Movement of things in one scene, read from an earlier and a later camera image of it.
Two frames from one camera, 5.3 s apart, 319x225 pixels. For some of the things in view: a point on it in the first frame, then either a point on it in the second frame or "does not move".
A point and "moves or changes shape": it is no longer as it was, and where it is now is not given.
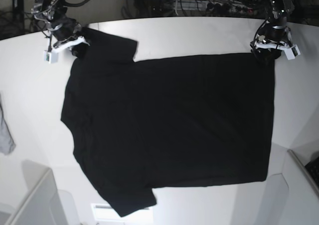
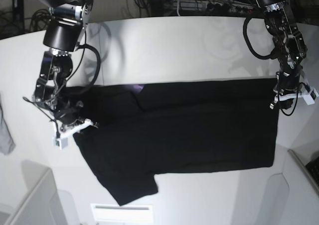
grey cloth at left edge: x=7 y=143 does not move
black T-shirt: x=137 y=125 moves or changes shape
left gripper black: x=65 y=28 → x=70 y=113
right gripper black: x=270 y=35 → x=288 y=80
